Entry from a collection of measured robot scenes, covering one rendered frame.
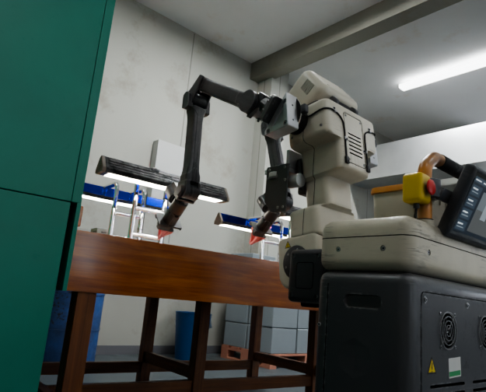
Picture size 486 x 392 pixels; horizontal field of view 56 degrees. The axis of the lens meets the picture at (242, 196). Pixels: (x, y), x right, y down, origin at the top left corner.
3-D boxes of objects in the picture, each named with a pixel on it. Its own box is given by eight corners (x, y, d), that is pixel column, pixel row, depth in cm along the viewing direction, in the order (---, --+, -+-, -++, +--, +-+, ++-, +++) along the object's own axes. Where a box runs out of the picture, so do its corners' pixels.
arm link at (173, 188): (182, 188, 166) (201, 194, 171) (173, 169, 173) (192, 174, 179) (166, 211, 170) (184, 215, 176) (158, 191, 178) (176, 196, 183)
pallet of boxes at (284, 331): (290, 355, 535) (295, 264, 558) (340, 365, 482) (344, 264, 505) (220, 357, 467) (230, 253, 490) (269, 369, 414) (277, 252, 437)
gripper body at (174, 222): (153, 215, 177) (162, 201, 174) (176, 220, 183) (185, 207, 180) (157, 227, 173) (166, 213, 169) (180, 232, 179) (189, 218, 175)
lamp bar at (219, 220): (293, 238, 314) (294, 228, 315) (221, 223, 277) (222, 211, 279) (285, 239, 320) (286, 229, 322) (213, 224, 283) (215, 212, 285)
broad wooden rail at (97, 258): (408, 318, 241) (409, 282, 245) (62, 290, 135) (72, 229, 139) (389, 316, 250) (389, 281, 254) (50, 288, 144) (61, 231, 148)
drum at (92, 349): (79, 359, 374) (96, 259, 393) (106, 371, 332) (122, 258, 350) (7, 360, 342) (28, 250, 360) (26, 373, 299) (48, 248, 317)
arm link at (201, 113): (190, 89, 177) (211, 99, 184) (182, 93, 181) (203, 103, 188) (180, 194, 164) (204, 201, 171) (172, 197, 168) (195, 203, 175)
